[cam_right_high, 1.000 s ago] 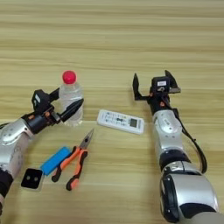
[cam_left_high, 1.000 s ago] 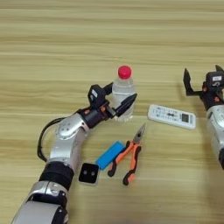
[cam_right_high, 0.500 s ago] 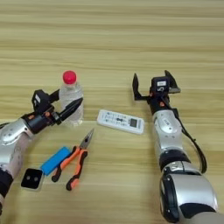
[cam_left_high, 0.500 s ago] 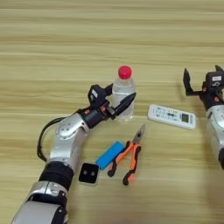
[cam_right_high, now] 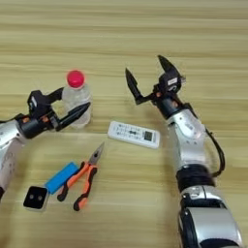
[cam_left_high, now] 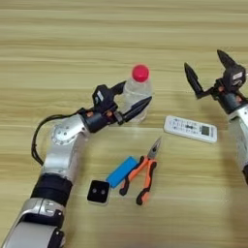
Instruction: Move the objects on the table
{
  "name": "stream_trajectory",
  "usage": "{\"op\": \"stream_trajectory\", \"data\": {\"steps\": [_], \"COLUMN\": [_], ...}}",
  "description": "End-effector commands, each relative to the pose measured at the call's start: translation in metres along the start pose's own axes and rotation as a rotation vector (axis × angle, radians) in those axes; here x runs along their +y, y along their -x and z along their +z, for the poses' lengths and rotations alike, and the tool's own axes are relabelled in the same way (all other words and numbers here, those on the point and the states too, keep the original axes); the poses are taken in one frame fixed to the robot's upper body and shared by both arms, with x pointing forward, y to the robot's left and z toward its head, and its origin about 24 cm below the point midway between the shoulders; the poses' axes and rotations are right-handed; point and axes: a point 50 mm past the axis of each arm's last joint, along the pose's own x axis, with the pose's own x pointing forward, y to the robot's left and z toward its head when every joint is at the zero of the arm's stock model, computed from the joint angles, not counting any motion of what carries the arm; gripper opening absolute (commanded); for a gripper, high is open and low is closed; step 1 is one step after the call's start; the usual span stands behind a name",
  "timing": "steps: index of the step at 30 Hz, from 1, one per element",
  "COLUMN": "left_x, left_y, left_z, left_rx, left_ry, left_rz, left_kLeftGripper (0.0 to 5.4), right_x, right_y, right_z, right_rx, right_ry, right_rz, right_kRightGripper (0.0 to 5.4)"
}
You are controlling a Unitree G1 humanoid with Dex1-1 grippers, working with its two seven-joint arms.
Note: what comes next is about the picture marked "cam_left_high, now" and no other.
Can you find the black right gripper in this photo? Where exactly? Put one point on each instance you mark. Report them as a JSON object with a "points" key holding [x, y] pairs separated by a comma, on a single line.
{"points": [[231, 101]]}

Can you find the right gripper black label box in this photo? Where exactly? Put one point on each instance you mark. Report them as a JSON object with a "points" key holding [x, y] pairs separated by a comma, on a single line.
{"points": [[234, 77]]}

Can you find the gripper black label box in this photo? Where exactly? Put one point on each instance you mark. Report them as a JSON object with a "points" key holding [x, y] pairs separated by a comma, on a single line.
{"points": [[234, 77], [103, 97]]}

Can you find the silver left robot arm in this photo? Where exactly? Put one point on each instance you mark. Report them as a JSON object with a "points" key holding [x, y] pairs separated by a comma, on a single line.
{"points": [[59, 155]]}

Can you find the white remote control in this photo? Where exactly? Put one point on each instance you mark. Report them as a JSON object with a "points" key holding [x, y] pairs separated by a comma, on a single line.
{"points": [[189, 128]]}

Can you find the orange black needle-nose pliers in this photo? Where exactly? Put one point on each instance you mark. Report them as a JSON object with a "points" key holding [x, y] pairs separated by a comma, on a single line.
{"points": [[148, 174]]}

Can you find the blue rectangular block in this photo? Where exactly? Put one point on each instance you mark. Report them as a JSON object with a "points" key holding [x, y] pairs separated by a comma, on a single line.
{"points": [[121, 172]]}

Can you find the small black square box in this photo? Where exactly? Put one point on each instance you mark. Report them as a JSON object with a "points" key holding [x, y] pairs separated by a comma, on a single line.
{"points": [[98, 192]]}

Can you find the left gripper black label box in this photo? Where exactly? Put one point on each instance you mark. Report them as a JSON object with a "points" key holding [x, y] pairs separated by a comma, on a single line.
{"points": [[103, 97]]}

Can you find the clear bottle with red cap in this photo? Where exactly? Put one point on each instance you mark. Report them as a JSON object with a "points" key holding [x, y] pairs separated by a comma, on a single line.
{"points": [[139, 88]]}

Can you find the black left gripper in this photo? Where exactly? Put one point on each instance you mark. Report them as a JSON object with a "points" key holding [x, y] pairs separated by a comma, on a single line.
{"points": [[98, 121]]}

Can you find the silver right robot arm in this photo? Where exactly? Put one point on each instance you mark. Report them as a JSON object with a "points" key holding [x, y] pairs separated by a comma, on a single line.
{"points": [[240, 135]]}

